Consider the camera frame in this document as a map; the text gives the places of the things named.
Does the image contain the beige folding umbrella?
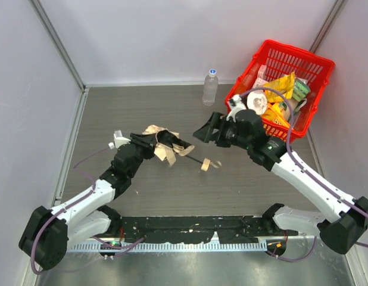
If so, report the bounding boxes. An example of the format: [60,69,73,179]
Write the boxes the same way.
[142,125,222,172]

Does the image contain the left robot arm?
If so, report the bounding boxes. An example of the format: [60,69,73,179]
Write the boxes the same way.
[18,133,157,275]

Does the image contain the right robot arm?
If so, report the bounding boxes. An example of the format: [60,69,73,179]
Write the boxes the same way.
[193,110,368,254]

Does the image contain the orange snack bag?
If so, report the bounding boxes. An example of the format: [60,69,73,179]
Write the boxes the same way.
[261,102,290,128]

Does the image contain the clear water bottle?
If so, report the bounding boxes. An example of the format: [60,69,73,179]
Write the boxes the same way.
[202,69,219,106]

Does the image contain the white box in basket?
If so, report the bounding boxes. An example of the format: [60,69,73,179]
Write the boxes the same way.
[252,65,268,88]

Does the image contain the beige cup in basket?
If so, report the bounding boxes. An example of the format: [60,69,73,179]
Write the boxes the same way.
[279,98,307,121]

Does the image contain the yellow snack bag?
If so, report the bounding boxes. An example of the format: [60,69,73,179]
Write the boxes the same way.
[263,72,296,103]

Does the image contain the red plastic basket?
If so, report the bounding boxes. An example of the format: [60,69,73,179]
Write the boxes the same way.
[224,39,335,142]

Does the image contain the green carton box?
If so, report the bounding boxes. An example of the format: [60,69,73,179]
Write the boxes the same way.
[292,78,311,102]

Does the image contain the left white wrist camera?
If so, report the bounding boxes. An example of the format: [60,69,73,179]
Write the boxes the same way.
[108,130,130,150]

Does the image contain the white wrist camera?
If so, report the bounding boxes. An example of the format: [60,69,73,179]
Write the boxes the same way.
[226,94,247,122]
[108,130,130,150]

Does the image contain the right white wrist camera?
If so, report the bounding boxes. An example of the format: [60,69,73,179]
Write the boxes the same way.
[226,94,247,122]

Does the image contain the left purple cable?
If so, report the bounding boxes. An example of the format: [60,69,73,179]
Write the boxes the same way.
[30,145,145,275]

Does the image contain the purple cable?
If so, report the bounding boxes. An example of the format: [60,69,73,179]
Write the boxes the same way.
[30,145,145,275]
[237,87,368,263]

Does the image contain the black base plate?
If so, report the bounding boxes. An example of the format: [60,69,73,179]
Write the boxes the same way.
[91,214,300,244]

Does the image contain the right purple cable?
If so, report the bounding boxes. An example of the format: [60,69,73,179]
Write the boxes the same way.
[237,87,368,263]

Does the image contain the white slotted cable duct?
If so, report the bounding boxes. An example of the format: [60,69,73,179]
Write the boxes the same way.
[67,240,267,253]

